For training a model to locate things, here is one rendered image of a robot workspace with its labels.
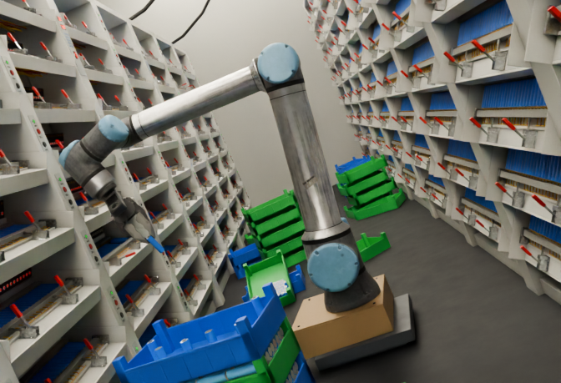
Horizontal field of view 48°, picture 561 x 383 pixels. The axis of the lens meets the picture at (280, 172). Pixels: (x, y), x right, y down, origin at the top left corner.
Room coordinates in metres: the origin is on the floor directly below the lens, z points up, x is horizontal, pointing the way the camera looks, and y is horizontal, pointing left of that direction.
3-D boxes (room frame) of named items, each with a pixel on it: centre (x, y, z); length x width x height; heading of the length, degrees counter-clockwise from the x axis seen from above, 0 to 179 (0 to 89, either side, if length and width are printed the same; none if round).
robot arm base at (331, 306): (2.02, -0.06, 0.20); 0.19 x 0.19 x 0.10
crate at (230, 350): (1.26, 0.28, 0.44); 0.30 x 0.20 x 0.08; 73
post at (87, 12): (3.35, 0.66, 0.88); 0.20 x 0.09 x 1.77; 87
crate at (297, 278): (3.05, 0.25, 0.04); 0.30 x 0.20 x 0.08; 87
